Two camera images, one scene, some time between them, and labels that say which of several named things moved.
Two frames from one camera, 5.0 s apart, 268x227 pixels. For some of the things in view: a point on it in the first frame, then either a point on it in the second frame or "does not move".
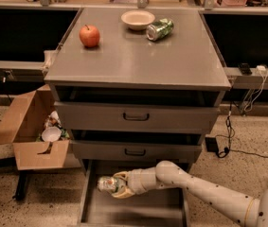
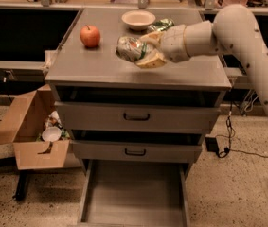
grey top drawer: (133, 117) does not move
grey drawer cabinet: (135, 87) does not move
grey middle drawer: (134, 148) does not move
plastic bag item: (107, 183) -> (131, 49)
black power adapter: (211, 145) does not move
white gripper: (135, 182) -> (175, 44)
